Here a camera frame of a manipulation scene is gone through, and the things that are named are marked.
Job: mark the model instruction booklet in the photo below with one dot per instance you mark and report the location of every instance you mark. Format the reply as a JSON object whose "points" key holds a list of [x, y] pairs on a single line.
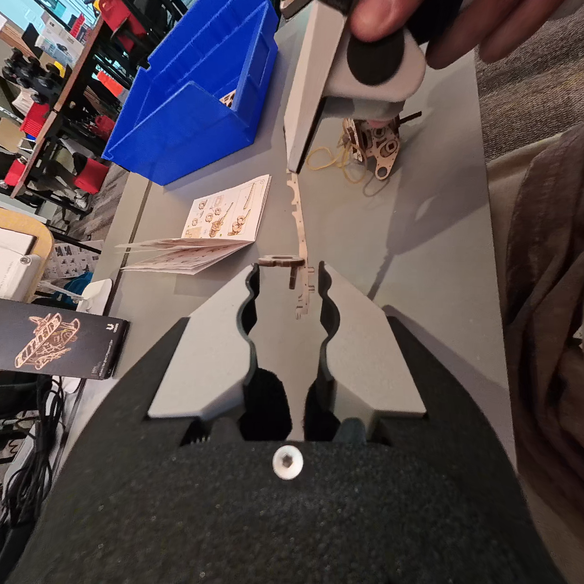
{"points": [[228, 214]]}

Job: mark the red storage bin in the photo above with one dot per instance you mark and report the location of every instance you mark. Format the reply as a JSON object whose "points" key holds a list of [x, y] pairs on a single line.
{"points": [[91, 175]]}

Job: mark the black model kit box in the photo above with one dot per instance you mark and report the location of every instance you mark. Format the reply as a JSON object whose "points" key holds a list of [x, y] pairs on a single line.
{"points": [[54, 337]]}

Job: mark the black round parts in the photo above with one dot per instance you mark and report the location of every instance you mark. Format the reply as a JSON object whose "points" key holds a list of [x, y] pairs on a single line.
{"points": [[27, 75]]}

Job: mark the wooden flower-shaped disc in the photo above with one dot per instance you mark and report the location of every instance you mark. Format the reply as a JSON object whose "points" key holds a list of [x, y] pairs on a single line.
{"points": [[278, 261]]}

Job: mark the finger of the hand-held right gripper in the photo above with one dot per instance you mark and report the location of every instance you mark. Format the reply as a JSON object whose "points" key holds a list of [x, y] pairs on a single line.
{"points": [[315, 82]]}

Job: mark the teal bag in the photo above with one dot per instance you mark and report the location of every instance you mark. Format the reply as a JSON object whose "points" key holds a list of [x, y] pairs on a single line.
{"points": [[68, 287]]}

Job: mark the wooden display board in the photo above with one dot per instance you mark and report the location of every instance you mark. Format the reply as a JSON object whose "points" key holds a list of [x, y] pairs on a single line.
{"points": [[43, 237]]}

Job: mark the wooden cage-shaped model assembly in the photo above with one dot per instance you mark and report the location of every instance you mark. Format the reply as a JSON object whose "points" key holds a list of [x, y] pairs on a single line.
{"points": [[383, 146]]}

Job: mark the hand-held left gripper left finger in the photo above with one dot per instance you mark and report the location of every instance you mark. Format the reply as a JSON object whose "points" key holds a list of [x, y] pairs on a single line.
{"points": [[205, 360]]}

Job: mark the printed paper sheet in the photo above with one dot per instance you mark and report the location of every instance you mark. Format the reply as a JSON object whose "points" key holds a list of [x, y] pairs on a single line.
{"points": [[73, 258]]}

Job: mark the plywood parts sheet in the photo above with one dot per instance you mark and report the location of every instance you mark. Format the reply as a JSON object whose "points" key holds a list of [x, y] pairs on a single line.
{"points": [[228, 99]]}

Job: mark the person's right hand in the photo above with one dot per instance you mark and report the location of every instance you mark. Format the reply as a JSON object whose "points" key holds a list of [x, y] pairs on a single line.
{"points": [[479, 23]]}

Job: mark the black frame workbench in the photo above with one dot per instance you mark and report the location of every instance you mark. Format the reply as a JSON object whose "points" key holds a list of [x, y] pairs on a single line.
{"points": [[68, 91]]}

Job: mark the blue plastic bin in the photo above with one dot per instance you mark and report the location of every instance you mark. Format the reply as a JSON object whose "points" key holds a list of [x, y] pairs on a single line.
{"points": [[182, 127]]}

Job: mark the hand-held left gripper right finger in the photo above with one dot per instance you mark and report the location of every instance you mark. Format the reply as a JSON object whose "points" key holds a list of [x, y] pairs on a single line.
{"points": [[378, 360]]}

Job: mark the wooden toothed strip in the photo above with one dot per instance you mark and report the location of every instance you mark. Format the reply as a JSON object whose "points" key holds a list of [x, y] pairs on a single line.
{"points": [[303, 246]]}

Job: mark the tan rubber band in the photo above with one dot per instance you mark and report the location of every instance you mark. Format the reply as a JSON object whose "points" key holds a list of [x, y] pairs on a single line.
{"points": [[346, 173], [310, 159]]}

